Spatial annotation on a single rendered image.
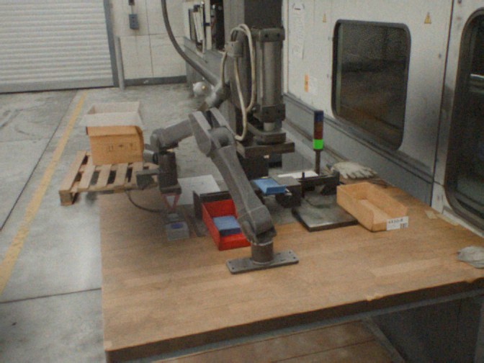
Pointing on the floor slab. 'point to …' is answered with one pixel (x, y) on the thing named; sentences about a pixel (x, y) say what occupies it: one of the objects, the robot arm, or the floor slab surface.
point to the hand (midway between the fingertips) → (171, 208)
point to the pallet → (83, 176)
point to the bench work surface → (271, 287)
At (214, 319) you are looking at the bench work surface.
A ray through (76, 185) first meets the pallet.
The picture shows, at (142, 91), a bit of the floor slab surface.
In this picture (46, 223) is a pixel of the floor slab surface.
